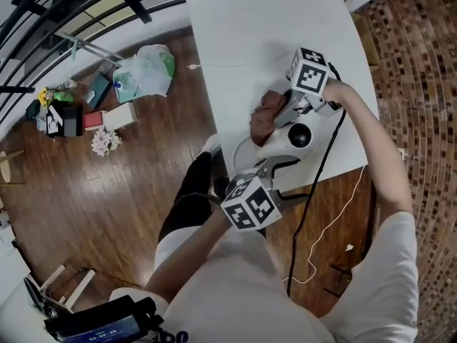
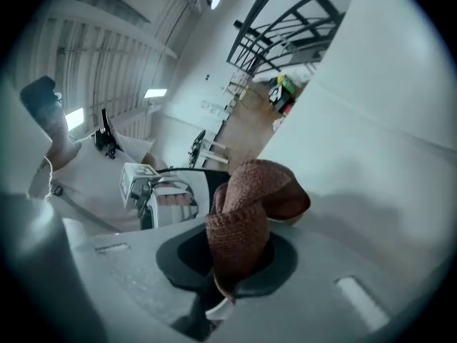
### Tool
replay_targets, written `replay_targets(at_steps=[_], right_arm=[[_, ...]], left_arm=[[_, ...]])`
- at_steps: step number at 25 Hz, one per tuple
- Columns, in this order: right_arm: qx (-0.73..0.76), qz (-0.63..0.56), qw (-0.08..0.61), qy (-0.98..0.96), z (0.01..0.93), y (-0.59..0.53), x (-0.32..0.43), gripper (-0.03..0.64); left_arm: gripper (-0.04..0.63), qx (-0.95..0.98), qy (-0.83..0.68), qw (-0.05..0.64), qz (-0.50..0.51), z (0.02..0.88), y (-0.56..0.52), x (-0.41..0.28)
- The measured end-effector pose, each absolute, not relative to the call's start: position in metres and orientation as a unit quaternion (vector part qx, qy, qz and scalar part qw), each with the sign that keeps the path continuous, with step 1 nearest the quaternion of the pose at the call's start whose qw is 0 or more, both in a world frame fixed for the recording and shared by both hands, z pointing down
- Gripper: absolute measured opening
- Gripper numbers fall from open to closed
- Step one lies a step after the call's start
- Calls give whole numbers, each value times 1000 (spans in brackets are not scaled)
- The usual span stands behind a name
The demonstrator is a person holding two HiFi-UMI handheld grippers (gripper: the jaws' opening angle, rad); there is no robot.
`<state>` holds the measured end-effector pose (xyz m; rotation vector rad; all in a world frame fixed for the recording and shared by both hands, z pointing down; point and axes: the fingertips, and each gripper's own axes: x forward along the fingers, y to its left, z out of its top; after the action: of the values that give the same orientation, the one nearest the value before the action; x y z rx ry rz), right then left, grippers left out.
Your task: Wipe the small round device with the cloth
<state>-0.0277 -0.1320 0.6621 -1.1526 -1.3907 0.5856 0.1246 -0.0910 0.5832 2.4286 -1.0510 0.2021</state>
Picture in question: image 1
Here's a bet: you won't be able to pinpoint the black screen device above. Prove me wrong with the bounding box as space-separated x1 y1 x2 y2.
43 294 165 343

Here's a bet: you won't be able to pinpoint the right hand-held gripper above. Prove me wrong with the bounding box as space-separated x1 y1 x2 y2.
272 46 344 129

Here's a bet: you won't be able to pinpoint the cardboard box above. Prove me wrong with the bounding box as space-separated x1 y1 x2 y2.
351 12 381 67

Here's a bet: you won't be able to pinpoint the white round device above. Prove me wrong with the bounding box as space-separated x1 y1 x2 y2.
231 114 325 180

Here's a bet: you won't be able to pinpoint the black trousers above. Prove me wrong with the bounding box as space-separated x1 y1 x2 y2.
159 150 229 242

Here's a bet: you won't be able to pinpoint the black metal railing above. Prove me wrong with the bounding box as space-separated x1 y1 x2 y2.
0 0 186 121

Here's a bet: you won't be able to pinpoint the long white cable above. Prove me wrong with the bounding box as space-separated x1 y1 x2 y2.
281 164 367 285

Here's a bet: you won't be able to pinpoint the red box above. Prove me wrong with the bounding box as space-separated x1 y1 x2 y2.
83 110 106 131

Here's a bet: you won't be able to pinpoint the person's right forearm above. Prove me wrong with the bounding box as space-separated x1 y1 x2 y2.
323 80 415 224

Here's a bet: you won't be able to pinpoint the person's left forearm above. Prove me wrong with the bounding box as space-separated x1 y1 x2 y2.
144 205 233 303

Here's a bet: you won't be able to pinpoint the brown cloth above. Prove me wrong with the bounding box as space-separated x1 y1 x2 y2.
249 89 291 148

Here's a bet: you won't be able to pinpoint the grey metal rod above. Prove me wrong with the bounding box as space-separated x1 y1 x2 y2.
55 32 124 64

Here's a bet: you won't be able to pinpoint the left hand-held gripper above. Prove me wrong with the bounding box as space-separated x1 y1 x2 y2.
220 155 305 232

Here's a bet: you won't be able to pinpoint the white table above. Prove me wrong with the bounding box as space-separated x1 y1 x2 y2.
181 0 380 196

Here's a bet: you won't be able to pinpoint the black and white box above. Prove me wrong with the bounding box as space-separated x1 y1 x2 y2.
45 105 64 135

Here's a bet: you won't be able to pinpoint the white shoe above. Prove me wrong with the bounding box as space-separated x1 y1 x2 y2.
197 133 223 156

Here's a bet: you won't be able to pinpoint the sunflower bouquet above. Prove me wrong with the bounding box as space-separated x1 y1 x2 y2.
37 87 54 109

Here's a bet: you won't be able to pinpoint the translucent plastic bag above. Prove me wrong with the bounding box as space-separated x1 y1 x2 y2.
113 44 176 104

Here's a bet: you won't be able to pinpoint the wooden stool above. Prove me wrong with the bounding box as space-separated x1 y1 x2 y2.
0 149 26 185

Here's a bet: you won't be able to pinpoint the dark green small box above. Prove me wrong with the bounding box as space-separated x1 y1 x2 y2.
25 100 40 121

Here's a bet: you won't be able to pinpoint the black cable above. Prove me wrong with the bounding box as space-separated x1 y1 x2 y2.
285 61 348 299

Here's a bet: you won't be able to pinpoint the teal box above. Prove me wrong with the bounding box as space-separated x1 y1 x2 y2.
85 73 114 109

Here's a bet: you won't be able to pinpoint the white flower bouquet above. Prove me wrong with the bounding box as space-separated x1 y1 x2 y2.
91 126 123 156

